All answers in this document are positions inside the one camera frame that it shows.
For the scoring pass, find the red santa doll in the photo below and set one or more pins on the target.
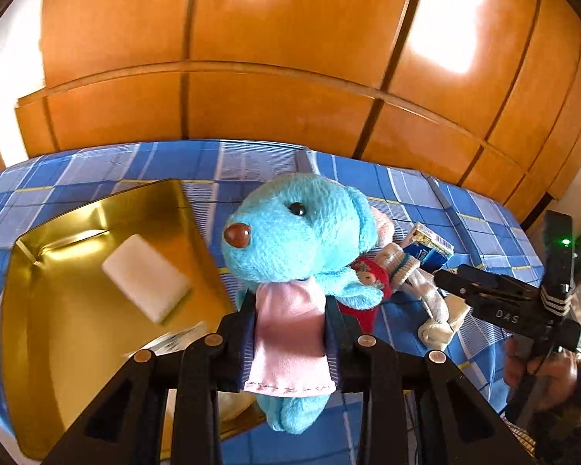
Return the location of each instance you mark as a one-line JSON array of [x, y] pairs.
[[364, 306]]

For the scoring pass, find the white beige cloth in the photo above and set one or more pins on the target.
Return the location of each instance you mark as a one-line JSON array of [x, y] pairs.
[[446, 312]]

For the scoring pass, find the blue tissue pack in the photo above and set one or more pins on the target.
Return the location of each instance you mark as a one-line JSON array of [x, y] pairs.
[[431, 250]]

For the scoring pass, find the blue plush bear toy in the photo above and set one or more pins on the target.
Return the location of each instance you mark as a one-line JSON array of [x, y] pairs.
[[291, 243]]

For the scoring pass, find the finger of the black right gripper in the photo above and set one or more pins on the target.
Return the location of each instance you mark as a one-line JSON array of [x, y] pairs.
[[457, 283]]

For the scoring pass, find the right hand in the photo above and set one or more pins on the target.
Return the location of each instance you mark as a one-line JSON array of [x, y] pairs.
[[559, 372]]

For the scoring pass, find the wooden wardrobe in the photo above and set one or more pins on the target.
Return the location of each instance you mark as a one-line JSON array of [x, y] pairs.
[[485, 94]]

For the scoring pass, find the blue plaid bedsheet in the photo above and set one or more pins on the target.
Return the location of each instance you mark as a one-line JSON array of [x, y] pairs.
[[216, 176]]

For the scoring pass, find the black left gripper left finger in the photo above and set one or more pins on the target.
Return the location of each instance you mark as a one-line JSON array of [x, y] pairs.
[[214, 363]]

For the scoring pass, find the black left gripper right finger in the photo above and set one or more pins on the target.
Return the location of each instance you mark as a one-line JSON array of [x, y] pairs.
[[363, 364]]

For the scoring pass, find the gold tin box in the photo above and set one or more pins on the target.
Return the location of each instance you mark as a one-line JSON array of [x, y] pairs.
[[66, 329]]

